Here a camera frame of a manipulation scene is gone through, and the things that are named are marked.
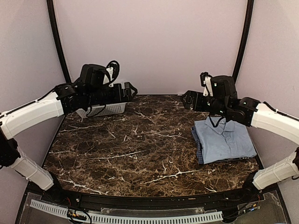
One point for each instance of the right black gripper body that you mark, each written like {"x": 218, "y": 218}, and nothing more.
{"x": 199, "y": 105}

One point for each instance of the light blue long sleeve shirt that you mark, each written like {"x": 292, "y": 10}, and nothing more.
{"x": 223, "y": 140}

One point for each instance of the black frame post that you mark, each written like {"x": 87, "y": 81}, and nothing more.
{"x": 244, "y": 38}
{"x": 57, "y": 40}

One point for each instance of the left black frame post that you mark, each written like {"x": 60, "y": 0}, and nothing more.
{"x": 57, "y": 40}

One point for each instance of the white plastic mesh basket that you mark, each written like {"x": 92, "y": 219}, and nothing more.
{"x": 102, "y": 110}

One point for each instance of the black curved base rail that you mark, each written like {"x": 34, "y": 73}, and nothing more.
{"x": 226, "y": 200}

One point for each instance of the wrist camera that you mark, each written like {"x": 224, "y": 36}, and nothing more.
{"x": 111, "y": 73}
{"x": 205, "y": 79}

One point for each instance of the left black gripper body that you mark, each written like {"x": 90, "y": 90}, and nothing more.
{"x": 118, "y": 97}

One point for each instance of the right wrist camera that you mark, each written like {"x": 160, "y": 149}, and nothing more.
{"x": 205, "y": 79}

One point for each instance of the blue checked shirt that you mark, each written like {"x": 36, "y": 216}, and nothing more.
{"x": 199, "y": 152}

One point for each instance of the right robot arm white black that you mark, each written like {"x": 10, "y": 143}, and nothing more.
{"x": 220, "y": 98}

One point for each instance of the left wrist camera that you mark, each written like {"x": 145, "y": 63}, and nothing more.
{"x": 111, "y": 73}

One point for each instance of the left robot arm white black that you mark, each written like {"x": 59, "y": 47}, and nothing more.
{"x": 95, "y": 87}

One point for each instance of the right black frame post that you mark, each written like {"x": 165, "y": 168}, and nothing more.
{"x": 244, "y": 38}

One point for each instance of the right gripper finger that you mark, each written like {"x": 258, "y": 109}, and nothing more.
{"x": 187, "y": 95}
{"x": 187, "y": 105}

